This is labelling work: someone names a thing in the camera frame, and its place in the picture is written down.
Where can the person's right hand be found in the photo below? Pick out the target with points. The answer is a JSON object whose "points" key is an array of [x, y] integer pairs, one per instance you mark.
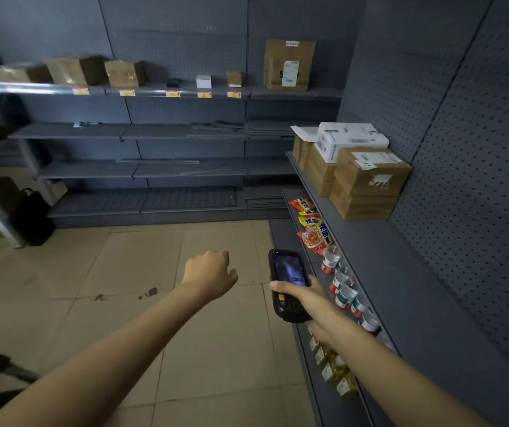
{"points": [[316, 306]]}

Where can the person's left hand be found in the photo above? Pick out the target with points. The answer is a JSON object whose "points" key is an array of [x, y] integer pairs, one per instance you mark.
{"points": [[210, 275]]}

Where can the black handheld barcode scanner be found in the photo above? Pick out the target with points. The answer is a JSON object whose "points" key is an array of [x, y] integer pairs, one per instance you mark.
{"points": [[288, 266]]}

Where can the small brown box handwritten label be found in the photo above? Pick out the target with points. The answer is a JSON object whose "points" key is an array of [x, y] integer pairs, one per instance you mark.
{"points": [[361, 206]]}

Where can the brown box top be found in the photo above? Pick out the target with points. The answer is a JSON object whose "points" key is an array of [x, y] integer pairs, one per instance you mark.
{"points": [[321, 166]]}

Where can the large brown printed carton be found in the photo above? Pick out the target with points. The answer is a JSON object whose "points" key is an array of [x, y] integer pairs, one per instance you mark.
{"points": [[301, 153]]}

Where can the white printed carton box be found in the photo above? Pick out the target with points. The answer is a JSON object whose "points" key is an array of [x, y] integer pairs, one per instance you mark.
{"points": [[348, 140]]}

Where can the grey pegboard shelf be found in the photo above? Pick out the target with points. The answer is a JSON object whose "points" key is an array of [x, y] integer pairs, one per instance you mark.
{"points": [[459, 173]]}

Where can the person's left forearm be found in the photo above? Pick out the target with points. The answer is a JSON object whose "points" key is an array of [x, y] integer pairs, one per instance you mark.
{"points": [[103, 373]]}

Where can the person's right forearm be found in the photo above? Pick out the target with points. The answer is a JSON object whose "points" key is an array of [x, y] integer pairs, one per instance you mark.
{"points": [[392, 386]]}

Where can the small white box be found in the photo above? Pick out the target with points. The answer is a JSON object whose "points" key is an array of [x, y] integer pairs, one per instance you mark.
{"points": [[203, 81]]}

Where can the row of red label bottles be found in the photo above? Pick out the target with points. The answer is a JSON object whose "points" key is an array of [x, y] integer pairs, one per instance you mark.
{"points": [[345, 295]]}

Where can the clear water bottle red label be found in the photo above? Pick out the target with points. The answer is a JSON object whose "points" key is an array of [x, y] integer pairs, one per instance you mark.
{"points": [[330, 262]]}

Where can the cluster of yellow drink bottles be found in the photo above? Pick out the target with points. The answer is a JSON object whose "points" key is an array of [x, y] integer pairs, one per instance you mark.
{"points": [[334, 369]]}

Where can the pile of red snack packets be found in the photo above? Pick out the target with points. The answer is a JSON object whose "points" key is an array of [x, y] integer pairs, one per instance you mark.
{"points": [[314, 237]]}

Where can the white mailer envelope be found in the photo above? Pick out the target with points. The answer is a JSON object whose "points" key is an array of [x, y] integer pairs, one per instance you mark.
{"points": [[305, 133]]}

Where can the black backpack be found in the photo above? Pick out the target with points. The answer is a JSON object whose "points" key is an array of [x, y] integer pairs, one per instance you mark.
{"points": [[32, 217]]}

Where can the small black item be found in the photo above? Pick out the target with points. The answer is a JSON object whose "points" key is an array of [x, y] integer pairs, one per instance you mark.
{"points": [[173, 83]]}

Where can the taped brown parcel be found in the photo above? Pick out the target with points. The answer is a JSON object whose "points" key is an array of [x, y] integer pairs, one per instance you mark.
{"points": [[123, 74], [19, 73], [74, 71]]}

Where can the dark grey side shelving unit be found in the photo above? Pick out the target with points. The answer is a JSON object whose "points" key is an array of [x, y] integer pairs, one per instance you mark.
{"points": [[179, 53]]}

